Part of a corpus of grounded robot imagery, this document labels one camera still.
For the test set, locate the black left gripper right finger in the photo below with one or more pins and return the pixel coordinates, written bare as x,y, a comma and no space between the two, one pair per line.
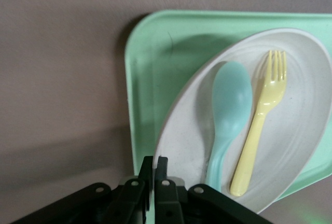
171,203

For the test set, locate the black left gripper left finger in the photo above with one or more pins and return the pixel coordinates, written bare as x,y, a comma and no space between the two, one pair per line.
124,203

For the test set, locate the yellow plastic fork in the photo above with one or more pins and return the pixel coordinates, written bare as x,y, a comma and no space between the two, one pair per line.
259,120

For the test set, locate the light blue plastic spoon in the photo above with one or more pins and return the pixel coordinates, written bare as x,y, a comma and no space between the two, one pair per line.
230,97

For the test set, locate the beige round plate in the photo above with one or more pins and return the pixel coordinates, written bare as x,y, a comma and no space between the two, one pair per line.
290,136

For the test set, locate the light green plastic tray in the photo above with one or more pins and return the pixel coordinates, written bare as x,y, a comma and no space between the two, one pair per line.
155,66

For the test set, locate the brown table cover mat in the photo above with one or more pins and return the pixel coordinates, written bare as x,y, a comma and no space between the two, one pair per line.
52,78

